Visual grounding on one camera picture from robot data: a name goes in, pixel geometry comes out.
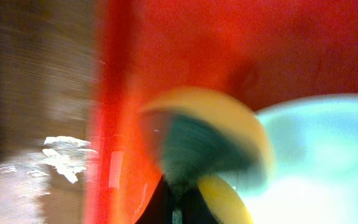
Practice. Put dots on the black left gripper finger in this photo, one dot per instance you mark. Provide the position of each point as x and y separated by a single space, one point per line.
165 208

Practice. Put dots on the green yellow sponge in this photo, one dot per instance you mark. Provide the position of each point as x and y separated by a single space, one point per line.
195 135

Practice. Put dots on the light blue plate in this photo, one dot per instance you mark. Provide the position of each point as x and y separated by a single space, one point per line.
315 147

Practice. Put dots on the red plastic tray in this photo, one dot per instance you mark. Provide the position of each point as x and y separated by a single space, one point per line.
261 53

